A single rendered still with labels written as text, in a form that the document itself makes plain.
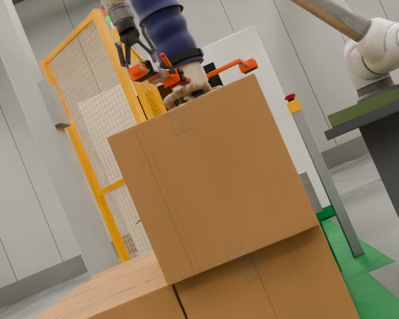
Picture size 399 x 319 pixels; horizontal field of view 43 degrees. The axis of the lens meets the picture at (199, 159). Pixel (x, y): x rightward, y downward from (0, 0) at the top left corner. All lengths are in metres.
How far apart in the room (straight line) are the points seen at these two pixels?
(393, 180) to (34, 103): 2.28
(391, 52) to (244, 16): 9.96
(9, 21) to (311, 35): 9.13
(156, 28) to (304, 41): 9.56
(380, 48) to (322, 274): 1.07
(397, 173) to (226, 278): 1.15
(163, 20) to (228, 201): 1.46
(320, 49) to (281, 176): 10.80
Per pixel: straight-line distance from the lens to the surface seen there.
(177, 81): 2.27
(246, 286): 1.31
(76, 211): 3.39
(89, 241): 3.38
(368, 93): 2.29
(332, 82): 11.89
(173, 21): 2.54
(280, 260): 1.30
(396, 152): 2.25
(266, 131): 1.24
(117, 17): 2.03
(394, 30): 2.11
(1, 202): 12.19
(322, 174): 3.11
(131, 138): 1.28
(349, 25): 2.11
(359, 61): 2.27
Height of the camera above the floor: 0.74
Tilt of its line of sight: 3 degrees up
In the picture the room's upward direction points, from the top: 23 degrees counter-clockwise
